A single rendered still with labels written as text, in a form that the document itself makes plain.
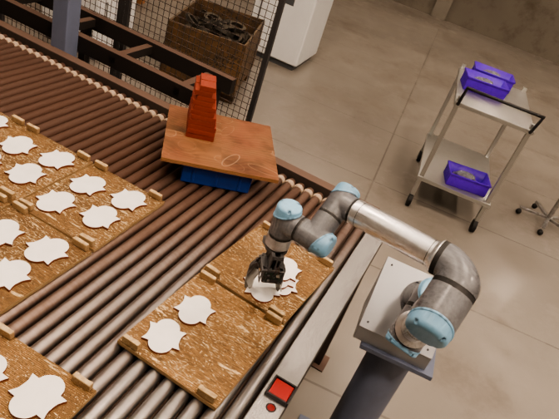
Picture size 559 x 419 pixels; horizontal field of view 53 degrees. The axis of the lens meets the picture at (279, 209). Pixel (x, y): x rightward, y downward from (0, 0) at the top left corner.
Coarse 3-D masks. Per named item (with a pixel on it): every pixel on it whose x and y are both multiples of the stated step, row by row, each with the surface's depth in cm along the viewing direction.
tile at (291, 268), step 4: (284, 260) 210; (288, 260) 211; (292, 260) 211; (284, 264) 208; (288, 264) 209; (292, 264) 209; (296, 264) 210; (288, 268) 207; (292, 268) 208; (296, 268) 208; (288, 272) 205; (292, 272) 206; (296, 272) 206; (300, 272) 208; (284, 276) 203; (288, 276) 203; (292, 276) 204; (284, 280) 201; (288, 280) 203; (292, 280) 203
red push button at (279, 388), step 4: (276, 380) 168; (280, 380) 169; (276, 384) 167; (280, 384) 167; (284, 384) 168; (272, 388) 165; (276, 388) 166; (280, 388) 166; (284, 388) 167; (288, 388) 167; (292, 388) 167; (272, 392) 164; (276, 392) 165; (280, 392) 165; (284, 392) 165; (288, 392) 166; (280, 396) 164; (284, 396) 164; (288, 396) 165; (284, 400) 163
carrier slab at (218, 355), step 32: (192, 288) 188; (224, 288) 193; (160, 320) 173; (224, 320) 181; (256, 320) 185; (192, 352) 167; (224, 352) 170; (256, 352) 174; (192, 384) 158; (224, 384) 161
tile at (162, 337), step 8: (168, 320) 173; (152, 328) 169; (160, 328) 170; (168, 328) 170; (176, 328) 171; (144, 336) 166; (152, 336) 166; (160, 336) 167; (168, 336) 168; (176, 336) 169; (184, 336) 171; (152, 344) 164; (160, 344) 165; (168, 344) 166; (176, 344) 166; (160, 352) 162
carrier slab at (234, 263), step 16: (240, 240) 217; (256, 240) 220; (224, 256) 207; (240, 256) 209; (256, 256) 212; (288, 256) 217; (304, 256) 220; (224, 272) 200; (240, 272) 202; (304, 272) 212; (320, 272) 215; (240, 288) 195; (304, 288) 205; (256, 304) 191; (288, 304) 195
